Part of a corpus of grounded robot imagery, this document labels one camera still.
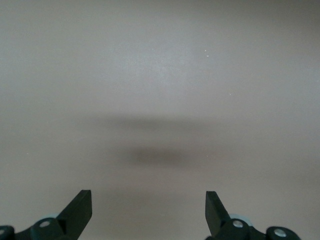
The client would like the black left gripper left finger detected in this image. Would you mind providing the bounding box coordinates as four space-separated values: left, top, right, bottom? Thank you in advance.
0 189 93 240

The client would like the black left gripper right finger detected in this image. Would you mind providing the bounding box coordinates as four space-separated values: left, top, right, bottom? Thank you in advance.
205 190 302 240

